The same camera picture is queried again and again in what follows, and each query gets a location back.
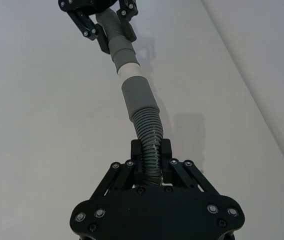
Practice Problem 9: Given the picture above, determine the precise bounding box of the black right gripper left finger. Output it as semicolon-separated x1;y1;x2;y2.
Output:
89;139;147;201

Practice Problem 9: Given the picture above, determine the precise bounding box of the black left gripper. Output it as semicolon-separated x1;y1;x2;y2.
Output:
58;0;139;55

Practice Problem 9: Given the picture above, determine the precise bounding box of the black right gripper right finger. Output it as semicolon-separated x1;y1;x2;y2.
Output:
159;138;222;198

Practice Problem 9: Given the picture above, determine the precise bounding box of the grey corrugated hose with cuff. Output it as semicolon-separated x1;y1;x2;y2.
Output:
94;7;141;74
120;75;163;187

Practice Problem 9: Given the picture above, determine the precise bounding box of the white plastic connector tube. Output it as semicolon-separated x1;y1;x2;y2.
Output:
116;62;142;81

